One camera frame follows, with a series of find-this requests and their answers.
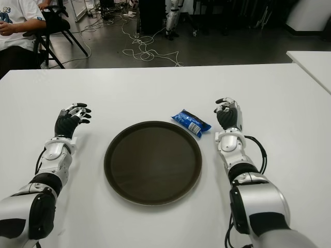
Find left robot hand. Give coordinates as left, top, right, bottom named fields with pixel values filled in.
left=53, top=102, right=93, bottom=139

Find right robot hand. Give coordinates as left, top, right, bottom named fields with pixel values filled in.
left=213, top=97, right=244, bottom=131

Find blue Oreo cookie packet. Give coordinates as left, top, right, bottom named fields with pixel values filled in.
left=170, top=108, right=212, bottom=140

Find round dark brown tray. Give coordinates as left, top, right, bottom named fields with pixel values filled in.
left=103, top=120, right=202, bottom=206

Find black stand with casters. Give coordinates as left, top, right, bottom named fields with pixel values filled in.
left=180, top=11, right=201, bottom=37

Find white side table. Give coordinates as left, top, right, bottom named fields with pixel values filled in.
left=285, top=51, right=331, bottom=95

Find black folding chair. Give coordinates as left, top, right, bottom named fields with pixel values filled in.
left=23, top=5, right=88, bottom=69

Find seated person in white shirt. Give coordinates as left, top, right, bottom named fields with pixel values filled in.
left=0, top=0, right=49, bottom=78

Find white humanoid robot legs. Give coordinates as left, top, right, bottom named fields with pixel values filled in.
left=165, top=0, right=186, bottom=41

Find black cabinet on casters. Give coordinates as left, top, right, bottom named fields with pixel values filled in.
left=139, top=0, right=168, bottom=36

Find white rounded pillar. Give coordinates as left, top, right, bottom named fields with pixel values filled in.
left=284, top=0, right=331, bottom=37

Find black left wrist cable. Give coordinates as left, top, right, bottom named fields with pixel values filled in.
left=35, top=147, right=47, bottom=176

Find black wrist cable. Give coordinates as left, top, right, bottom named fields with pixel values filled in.
left=244, top=134, right=267, bottom=174
left=35, top=147, right=47, bottom=176

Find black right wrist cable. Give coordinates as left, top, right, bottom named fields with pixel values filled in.
left=244, top=134, right=267, bottom=174

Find white floor cable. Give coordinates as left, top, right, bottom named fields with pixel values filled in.
left=77, top=12, right=185, bottom=68

